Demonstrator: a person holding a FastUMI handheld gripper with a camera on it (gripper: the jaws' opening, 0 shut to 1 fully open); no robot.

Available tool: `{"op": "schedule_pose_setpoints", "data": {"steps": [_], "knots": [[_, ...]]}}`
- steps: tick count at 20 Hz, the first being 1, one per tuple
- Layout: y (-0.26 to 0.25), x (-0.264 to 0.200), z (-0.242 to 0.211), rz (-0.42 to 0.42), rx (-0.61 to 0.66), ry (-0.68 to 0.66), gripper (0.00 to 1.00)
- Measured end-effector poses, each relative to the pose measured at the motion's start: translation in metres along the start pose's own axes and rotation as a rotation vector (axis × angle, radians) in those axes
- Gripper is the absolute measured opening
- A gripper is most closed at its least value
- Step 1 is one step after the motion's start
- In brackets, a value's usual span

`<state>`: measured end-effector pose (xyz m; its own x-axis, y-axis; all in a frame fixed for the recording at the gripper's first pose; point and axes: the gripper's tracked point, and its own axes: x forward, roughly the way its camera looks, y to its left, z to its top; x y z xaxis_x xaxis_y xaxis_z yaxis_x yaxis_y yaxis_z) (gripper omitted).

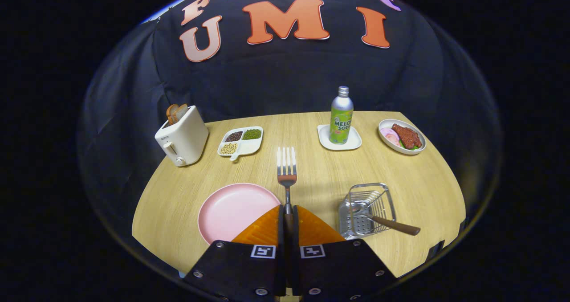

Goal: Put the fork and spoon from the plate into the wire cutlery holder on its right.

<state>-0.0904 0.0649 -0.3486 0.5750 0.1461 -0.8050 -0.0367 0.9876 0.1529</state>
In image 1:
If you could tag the green metal drink bottle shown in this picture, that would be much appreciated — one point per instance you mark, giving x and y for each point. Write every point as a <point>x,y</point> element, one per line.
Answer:
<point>341,124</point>

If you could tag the pink round plate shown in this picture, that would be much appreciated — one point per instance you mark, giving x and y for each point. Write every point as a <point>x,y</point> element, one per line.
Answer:
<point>231,208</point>

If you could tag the red meat piece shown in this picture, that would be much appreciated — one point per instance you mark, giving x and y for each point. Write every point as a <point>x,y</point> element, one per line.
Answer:
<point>407,135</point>

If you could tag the pink ham slices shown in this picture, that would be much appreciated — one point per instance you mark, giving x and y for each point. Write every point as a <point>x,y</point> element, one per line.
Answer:
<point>390,136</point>

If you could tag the pile of yellow soybeans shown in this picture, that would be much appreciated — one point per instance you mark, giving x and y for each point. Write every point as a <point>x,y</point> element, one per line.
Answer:
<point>228,148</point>

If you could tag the green lettuce leaf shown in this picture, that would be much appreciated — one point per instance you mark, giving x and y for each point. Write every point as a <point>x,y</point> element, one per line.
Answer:
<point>412,148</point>

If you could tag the pile of dark beans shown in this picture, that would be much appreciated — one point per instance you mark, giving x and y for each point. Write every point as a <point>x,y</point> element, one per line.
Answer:
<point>234,136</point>

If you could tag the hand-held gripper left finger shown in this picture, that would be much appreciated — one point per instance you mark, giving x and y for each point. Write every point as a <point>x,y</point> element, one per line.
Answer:
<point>249,271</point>

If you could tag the pile of green beans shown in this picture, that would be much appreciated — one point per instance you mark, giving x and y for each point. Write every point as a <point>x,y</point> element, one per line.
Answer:
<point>252,134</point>

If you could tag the brown toast slices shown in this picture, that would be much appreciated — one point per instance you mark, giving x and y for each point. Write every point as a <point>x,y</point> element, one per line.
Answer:
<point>176,112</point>

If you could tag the white toaster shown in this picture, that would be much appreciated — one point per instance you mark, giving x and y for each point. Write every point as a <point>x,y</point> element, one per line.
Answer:
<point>187,137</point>

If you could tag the white oval food plate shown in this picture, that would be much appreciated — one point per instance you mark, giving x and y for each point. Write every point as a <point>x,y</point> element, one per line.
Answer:
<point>386,144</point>

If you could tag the white square coaster tray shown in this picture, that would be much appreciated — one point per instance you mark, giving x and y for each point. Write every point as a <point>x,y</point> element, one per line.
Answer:
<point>324,142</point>

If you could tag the white divided dish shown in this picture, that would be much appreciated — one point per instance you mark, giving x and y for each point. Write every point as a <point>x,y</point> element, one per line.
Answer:
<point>249,147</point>

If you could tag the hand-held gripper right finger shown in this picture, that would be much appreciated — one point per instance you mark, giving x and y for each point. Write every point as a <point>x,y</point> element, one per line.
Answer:
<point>334,271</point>

